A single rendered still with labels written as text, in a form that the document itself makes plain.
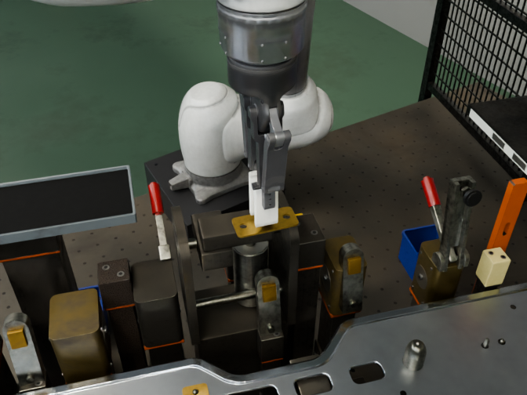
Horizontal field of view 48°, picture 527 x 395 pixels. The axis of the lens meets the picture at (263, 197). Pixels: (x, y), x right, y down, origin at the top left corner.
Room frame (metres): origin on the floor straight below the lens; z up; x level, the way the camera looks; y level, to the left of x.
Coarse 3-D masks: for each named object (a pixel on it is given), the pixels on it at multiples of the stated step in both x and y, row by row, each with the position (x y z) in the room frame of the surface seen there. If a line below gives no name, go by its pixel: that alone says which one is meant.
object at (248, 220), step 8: (280, 208) 0.61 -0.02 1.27; (288, 208) 0.61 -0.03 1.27; (240, 216) 0.59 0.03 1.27; (248, 216) 0.59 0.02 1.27; (280, 216) 0.59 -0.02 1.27; (240, 224) 0.58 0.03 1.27; (248, 224) 0.58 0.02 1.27; (272, 224) 0.58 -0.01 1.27; (280, 224) 0.58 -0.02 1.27; (288, 224) 0.57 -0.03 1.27; (296, 224) 0.58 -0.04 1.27; (240, 232) 0.56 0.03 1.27; (248, 232) 0.56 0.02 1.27; (256, 232) 0.56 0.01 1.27; (264, 232) 0.56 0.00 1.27
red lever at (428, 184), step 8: (424, 184) 0.82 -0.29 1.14; (432, 184) 0.82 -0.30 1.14; (424, 192) 0.82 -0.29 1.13; (432, 192) 0.81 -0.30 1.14; (432, 200) 0.80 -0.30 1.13; (432, 208) 0.79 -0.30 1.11; (440, 208) 0.79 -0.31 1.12; (440, 216) 0.77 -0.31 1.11; (440, 224) 0.76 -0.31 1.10; (440, 232) 0.75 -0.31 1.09; (440, 240) 0.74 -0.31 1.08; (456, 256) 0.72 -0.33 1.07
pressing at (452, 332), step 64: (384, 320) 0.63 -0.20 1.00; (448, 320) 0.63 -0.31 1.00; (512, 320) 0.63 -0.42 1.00; (64, 384) 0.51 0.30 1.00; (128, 384) 0.51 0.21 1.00; (192, 384) 0.51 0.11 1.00; (256, 384) 0.51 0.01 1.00; (384, 384) 0.51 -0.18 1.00; (448, 384) 0.51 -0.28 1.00; (512, 384) 0.51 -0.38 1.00
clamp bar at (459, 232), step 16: (464, 176) 0.75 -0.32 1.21; (448, 192) 0.74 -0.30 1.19; (464, 192) 0.72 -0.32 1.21; (480, 192) 0.71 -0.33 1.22; (448, 208) 0.73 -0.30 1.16; (464, 208) 0.73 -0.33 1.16; (448, 224) 0.72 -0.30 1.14; (464, 224) 0.72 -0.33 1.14; (448, 240) 0.71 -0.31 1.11; (464, 240) 0.72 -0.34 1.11; (448, 256) 0.71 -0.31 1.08
